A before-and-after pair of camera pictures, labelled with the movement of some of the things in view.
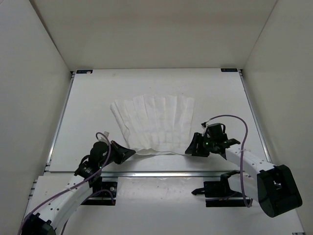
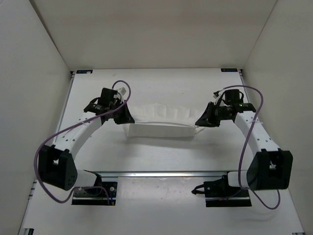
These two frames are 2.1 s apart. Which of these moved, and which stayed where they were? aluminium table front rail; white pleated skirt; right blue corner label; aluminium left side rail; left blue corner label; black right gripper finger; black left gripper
Moved: black left gripper; white pleated skirt; black right gripper finger
Stayed: left blue corner label; aluminium left side rail; right blue corner label; aluminium table front rail
